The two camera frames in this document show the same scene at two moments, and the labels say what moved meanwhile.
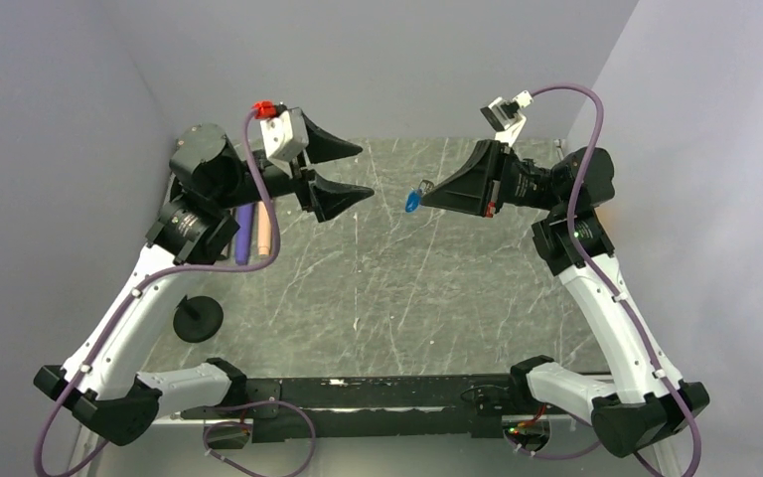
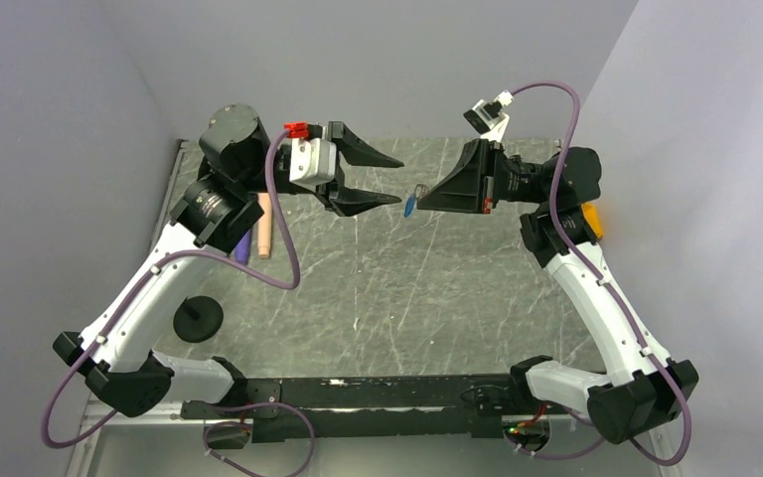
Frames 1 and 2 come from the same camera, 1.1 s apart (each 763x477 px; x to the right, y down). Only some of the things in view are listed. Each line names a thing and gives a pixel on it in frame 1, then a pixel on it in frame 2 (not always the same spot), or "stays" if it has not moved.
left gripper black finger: x=323 y=146 → x=357 y=151
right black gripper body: x=519 y=184 stays
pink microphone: x=264 y=230 stays
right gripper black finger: x=468 y=189 stays
